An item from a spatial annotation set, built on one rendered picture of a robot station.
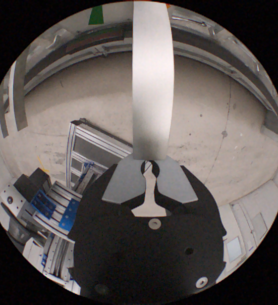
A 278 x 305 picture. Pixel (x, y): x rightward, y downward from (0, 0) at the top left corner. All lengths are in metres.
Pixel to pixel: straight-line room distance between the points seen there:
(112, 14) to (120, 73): 0.76
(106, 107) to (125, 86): 0.27
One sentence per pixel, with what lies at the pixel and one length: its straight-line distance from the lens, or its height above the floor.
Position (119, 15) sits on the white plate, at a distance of 0.32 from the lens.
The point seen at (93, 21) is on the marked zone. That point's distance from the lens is 0.34.
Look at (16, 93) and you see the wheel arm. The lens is 0.25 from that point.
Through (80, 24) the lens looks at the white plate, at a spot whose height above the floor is 0.74.
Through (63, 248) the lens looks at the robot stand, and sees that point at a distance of 0.67.
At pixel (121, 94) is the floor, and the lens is 0.95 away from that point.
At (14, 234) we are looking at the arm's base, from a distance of 0.64.
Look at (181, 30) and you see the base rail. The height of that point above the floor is 0.70.
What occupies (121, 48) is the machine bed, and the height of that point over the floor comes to 0.15.
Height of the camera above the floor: 0.93
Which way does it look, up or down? 59 degrees down
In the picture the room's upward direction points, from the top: 174 degrees counter-clockwise
